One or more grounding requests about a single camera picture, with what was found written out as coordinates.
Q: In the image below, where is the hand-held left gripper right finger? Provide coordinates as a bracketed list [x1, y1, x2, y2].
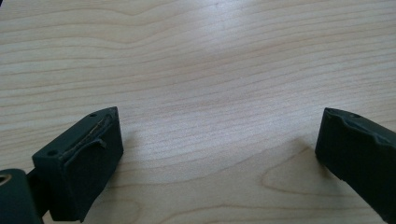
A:
[314, 106, 396, 224]

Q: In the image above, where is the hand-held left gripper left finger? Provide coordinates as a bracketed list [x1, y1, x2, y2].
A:
[32, 105, 125, 224]

